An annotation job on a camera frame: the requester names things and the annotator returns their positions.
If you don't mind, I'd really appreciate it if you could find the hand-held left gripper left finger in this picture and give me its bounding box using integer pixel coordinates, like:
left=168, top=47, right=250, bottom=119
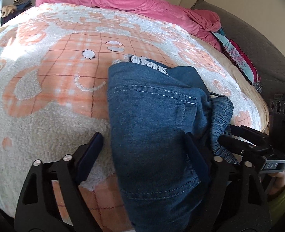
left=13, top=132, right=104, bottom=232

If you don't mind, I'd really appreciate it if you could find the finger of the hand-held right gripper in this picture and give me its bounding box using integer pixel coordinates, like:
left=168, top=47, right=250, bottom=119
left=216, top=135, right=274, bottom=157
left=229, top=125, right=272, bottom=148

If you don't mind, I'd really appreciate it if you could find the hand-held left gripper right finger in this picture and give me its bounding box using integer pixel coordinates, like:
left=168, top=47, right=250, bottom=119
left=184, top=132, right=271, bottom=232

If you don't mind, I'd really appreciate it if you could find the blue denim pants lace trim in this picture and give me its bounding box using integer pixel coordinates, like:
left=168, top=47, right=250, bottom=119
left=107, top=54, right=241, bottom=232

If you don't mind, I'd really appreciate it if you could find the person's right hand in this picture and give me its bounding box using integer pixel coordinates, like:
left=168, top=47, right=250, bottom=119
left=268, top=169, right=285, bottom=195

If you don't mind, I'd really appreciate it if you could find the beige blanket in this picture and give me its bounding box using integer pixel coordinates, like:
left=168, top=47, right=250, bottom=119
left=191, top=31, right=271, bottom=132

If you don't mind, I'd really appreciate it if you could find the black white patterned cloth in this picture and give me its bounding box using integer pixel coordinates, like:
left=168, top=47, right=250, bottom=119
left=252, top=81, right=263, bottom=94

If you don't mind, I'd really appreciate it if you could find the grey quilted headboard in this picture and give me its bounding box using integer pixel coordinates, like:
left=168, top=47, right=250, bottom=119
left=191, top=0, right=285, bottom=107

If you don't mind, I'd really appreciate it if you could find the white orange plush blanket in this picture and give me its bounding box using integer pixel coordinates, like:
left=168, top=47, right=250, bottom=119
left=0, top=2, right=270, bottom=232

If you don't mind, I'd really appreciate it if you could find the teal pink floral bedding pile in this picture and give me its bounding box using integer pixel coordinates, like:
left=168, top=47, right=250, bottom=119
left=211, top=26, right=262, bottom=85

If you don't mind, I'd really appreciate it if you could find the pink duvet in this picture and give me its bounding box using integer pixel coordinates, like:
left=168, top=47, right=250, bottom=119
left=35, top=0, right=222, bottom=51

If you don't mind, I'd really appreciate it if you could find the tan crumpled cloth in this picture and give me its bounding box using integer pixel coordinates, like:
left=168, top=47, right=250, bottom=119
left=1, top=4, right=18, bottom=18

